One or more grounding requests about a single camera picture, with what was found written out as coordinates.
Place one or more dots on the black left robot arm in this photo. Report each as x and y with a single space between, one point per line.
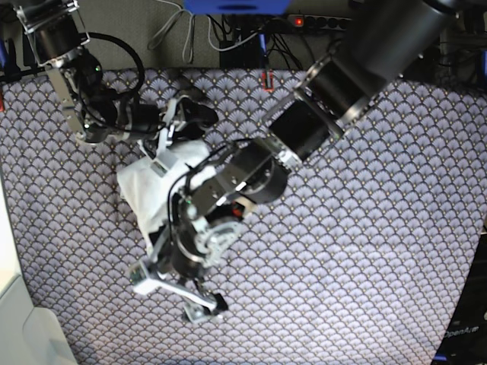
190 202

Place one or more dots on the red black table clamp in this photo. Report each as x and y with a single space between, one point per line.
268 81

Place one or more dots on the patterned fan-print table cloth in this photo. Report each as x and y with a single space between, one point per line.
361 261

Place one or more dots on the black box with lettering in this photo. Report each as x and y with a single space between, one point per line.
464 341

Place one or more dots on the white plastic bin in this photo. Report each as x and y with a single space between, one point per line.
30 334

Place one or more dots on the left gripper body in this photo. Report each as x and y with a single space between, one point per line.
165 267

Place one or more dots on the blue box at top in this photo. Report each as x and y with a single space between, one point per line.
237 6

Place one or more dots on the white T-shirt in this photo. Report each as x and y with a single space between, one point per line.
146 183

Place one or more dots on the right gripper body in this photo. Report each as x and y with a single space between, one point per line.
163 153

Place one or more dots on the black power strip red light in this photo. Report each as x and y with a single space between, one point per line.
319 22

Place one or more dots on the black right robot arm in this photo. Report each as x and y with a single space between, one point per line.
95 112

